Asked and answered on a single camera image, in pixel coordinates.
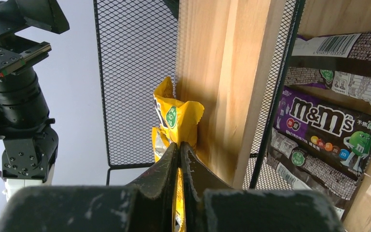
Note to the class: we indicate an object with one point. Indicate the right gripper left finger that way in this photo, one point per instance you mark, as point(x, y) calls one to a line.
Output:
point(145, 204)

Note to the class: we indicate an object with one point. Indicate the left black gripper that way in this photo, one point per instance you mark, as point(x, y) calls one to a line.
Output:
point(18, 53)

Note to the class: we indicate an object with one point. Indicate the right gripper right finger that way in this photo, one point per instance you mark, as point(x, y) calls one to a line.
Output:
point(211, 205)

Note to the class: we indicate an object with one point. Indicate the yellow peanut M&M bag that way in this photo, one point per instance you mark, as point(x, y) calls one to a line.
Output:
point(178, 120)

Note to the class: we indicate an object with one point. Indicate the purple M&M candy bag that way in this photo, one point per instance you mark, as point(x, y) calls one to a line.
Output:
point(318, 145)

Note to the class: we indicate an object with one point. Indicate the brown M&M candy bag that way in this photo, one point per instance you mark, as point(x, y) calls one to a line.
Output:
point(341, 63)

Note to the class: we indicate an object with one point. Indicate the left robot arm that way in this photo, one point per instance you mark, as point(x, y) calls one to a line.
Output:
point(30, 142)

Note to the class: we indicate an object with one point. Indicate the black wire shelf wooden top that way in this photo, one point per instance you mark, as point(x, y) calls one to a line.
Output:
point(230, 57)

